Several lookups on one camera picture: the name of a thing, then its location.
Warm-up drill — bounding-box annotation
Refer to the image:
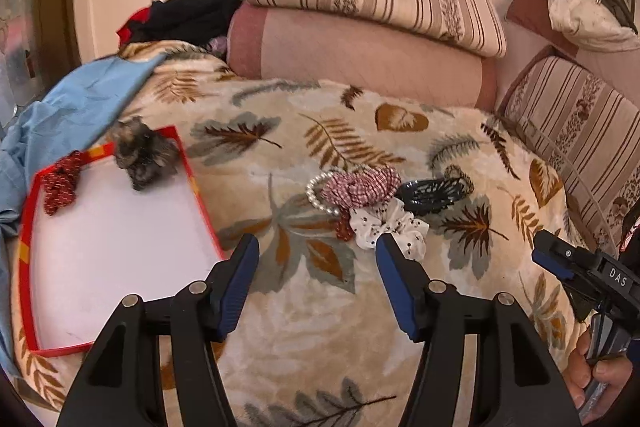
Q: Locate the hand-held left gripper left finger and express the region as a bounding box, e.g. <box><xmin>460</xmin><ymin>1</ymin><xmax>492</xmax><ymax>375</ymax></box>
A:
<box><xmin>56</xmin><ymin>234</ymin><xmax>261</xmax><ymax>427</ymax></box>

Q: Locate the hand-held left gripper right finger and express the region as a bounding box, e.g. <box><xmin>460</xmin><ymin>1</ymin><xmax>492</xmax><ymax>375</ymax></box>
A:
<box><xmin>375</xmin><ymin>234</ymin><xmax>583</xmax><ymax>427</ymax></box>

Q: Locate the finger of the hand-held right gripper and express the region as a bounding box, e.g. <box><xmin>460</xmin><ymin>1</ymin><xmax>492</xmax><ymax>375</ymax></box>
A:
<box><xmin>531</xmin><ymin>229</ymin><xmax>602</xmax><ymax>281</ymax></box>

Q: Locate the white dotted scrunchie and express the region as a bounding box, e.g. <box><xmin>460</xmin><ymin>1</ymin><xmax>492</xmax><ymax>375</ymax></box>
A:
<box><xmin>349</xmin><ymin>197</ymin><xmax>431</xmax><ymax>262</ymax></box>

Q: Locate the red bead bracelet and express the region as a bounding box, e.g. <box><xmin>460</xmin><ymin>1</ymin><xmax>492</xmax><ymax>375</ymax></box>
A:
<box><xmin>334</xmin><ymin>211</ymin><xmax>354</xmax><ymax>242</ymax></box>

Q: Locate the black hair claw clip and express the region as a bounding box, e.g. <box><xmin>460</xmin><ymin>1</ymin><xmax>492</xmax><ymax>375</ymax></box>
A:
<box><xmin>396</xmin><ymin>177</ymin><xmax>467</xmax><ymax>214</ymax></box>

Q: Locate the red gingham scrunchie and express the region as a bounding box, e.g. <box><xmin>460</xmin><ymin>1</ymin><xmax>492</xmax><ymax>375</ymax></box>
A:
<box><xmin>321</xmin><ymin>166</ymin><xmax>402</xmax><ymax>208</ymax></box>

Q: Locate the red shallow box white inside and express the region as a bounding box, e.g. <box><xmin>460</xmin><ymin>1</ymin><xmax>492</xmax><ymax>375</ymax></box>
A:
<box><xmin>17</xmin><ymin>125</ymin><xmax>227</xmax><ymax>354</ymax></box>

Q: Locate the person's right hand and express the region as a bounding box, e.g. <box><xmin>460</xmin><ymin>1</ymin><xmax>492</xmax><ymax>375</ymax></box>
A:
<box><xmin>562</xmin><ymin>332</ymin><xmax>640</xmax><ymax>425</ymax></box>

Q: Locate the leaf print blanket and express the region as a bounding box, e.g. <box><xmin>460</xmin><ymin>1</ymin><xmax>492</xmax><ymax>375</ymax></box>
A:
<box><xmin>10</xmin><ymin>39</ymin><xmax>587</xmax><ymax>427</ymax></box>

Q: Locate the short striped floral cushion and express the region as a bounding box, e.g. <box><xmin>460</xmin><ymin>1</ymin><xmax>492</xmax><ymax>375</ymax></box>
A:
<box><xmin>495</xmin><ymin>55</ymin><xmax>640</xmax><ymax>254</ymax></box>

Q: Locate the red patterned scrunchie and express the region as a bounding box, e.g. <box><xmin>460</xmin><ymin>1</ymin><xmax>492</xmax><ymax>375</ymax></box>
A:
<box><xmin>41</xmin><ymin>151</ymin><xmax>84</xmax><ymax>216</ymax></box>

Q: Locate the pink bolster cushion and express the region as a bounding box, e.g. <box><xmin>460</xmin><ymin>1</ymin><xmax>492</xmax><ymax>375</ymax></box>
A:
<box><xmin>227</xmin><ymin>2</ymin><xmax>499</xmax><ymax>112</ymax></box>

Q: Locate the white crumpled cloth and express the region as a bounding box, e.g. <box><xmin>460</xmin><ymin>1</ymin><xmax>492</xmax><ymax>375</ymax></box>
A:
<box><xmin>547</xmin><ymin>0</ymin><xmax>640</xmax><ymax>54</ymax></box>

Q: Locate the blue cloth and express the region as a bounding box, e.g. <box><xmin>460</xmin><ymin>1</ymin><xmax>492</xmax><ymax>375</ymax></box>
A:
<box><xmin>0</xmin><ymin>54</ymin><xmax>168</xmax><ymax>378</ymax></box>

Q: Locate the black clothes pile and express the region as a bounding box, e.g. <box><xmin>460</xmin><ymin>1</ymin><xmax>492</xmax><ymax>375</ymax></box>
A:
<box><xmin>127</xmin><ymin>0</ymin><xmax>244</xmax><ymax>48</ymax></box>

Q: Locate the red cloth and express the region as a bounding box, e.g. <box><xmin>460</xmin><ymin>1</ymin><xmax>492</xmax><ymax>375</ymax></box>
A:
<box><xmin>116</xmin><ymin>7</ymin><xmax>152</xmax><ymax>46</ymax></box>

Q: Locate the thin white cable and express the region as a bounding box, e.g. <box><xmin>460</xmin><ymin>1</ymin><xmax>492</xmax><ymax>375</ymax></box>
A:
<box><xmin>520</xmin><ymin>117</ymin><xmax>622</xmax><ymax>253</ymax></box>

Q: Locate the white pearl bracelet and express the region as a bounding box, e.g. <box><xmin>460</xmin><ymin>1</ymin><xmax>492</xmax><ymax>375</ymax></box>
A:
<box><xmin>305</xmin><ymin>169</ymin><xmax>352</xmax><ymax>216</ymax></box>

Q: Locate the leopard print hair tie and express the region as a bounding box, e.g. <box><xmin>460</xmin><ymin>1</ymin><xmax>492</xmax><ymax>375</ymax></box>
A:
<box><xmin>444</xmin><ymin>164</ymin><xmax>477</xmax><ymax>196</ymax></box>

